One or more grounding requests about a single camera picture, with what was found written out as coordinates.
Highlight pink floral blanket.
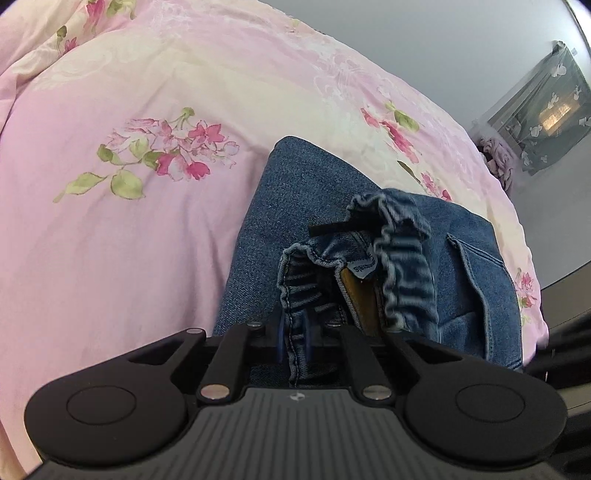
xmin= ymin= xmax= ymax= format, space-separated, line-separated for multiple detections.
xmin=0 ymin=0 xmax=550 ymax=467

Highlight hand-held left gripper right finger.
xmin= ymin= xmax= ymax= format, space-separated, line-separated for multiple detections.
xmin=307 ymin=322 xmax=465 ymax=406

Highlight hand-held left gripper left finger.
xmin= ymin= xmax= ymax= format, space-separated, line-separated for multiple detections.
xmin=124 ymin=322 xmax=284 ymax=407

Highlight grey cactus print curtain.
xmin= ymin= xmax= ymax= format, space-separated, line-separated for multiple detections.
xmin=488 ymin=41 xmax=591 ymax=177

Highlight blue denim pants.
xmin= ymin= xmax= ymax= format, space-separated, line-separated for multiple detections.
xmin=212 ymin=136 xmax=526 ymax=389

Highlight purple clothes pile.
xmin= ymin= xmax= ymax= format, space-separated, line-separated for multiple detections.
xmin=478 ymin=135 xmax=519 ymax=193

